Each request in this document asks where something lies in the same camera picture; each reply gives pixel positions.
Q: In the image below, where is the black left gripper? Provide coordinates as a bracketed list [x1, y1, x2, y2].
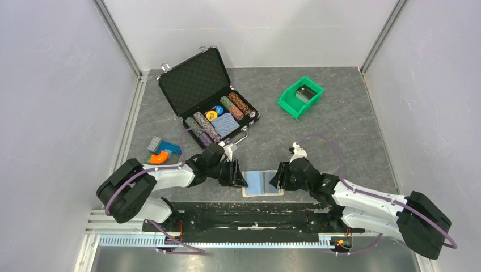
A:
[207, 158, 248, 188]

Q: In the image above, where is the beige card holder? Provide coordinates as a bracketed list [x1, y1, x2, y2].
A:
[242, 170, 284, 198]

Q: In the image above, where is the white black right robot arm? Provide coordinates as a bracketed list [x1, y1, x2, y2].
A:
[269, 158, 452, 260]

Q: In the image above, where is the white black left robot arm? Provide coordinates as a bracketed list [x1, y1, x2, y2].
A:
[96, 144, 248, 231]

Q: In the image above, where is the blue patterned playing card deck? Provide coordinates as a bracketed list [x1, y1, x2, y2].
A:
[211, 113, 239, 138]

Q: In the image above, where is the purple chip stack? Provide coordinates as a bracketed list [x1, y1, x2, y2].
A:
[198, 133, 214, 148]

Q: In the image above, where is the yellow big blind button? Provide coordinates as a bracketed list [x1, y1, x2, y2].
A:
[205, 110, 218, 122]

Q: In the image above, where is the blue toy brick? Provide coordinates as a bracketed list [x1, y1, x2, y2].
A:
[156, 141, 182, 155]

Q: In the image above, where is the blue small blind button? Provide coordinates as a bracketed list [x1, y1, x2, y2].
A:
[212, 105, 225, 116]

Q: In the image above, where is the green blue chip row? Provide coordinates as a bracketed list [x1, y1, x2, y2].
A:
[185, 117, 203, 137]

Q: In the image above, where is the orange blue chip row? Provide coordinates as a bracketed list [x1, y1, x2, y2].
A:
[193, 112, 221, 143]

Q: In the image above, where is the orange curved toy piece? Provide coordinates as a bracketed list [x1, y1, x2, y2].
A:
[147, 150, 171, 165]

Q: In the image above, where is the green red chip row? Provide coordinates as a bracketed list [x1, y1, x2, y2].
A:
[220, 96, 244, 121]

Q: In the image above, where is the orange black chip row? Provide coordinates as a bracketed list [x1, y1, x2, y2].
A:
[227, 91, 257, 119]

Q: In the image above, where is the green plastic bin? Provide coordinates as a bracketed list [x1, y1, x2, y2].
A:
[277, 76, 324, 119]

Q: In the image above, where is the grey toy brick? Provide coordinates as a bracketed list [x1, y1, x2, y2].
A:
[147, 136, 162, 154]

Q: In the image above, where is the black poker chip case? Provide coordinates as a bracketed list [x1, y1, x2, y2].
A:
[157, 46, 260, 140]

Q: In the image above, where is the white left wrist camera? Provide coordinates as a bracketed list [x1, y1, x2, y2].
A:
[218, 141, 238, 161]

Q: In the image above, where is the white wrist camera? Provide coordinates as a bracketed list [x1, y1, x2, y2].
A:
[218, 141, 238, 161]
[289, 142, 307, 163]

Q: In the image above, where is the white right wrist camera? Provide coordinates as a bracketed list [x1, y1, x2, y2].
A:
[289, 142, 307, 163]

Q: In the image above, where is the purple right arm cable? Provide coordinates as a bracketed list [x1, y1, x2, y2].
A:
[297, 133, 458, 257]

